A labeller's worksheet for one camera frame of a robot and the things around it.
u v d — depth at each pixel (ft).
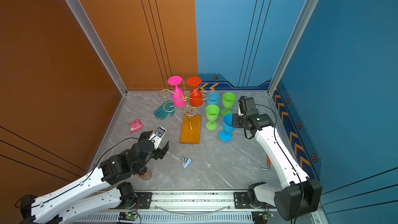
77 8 2.53
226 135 2.93
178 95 2.73
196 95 2.76
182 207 2.37
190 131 3.16
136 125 3.26
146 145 1.80
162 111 3.48
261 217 2.29
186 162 2.73
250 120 1.71
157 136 1.96
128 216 2.32
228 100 3.12
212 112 3.08
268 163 2.78
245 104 1.90
